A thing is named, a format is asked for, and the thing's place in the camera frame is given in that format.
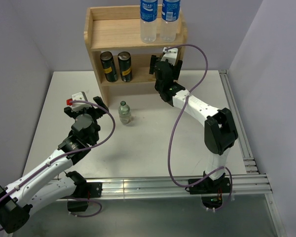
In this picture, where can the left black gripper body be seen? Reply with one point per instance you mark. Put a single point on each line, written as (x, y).
(95, 114)

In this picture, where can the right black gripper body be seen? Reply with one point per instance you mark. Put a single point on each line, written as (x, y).
(158, 86)

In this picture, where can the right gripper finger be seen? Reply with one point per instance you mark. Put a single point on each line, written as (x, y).
(177, 69)
(152, 68)

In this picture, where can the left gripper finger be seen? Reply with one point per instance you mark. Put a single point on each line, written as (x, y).
(68, 111)
(98, 100)

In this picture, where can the black can yellow label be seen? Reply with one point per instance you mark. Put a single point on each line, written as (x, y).
(125, 67)

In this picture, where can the clear glass bottle green cap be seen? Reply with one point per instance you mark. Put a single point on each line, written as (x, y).
(124, 113)

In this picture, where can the blue label water bottle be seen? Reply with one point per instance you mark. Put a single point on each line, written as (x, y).
(170, 13)

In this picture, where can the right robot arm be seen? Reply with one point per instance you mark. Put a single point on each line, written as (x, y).
(220, 132)

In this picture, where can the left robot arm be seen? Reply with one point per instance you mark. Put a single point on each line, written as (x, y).
(24, 197)

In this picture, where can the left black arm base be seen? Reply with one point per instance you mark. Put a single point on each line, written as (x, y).
(80, 199)

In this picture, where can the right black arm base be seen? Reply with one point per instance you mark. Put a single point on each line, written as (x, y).
(213, 193)

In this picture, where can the wooden two-tier shelf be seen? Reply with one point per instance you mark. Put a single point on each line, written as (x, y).
(116, 29)

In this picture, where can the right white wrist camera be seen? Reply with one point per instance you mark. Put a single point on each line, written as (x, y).
(170, 55)

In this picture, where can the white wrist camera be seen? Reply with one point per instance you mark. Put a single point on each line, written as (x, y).
(76, 102)
(170, 55)

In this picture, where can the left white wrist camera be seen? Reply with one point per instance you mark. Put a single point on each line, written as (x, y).
(76, 102)

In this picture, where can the aluminium front rail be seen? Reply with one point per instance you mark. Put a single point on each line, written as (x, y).
(163, 187)

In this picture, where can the aluminium side rail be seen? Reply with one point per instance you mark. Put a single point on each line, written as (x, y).
(250, 162)

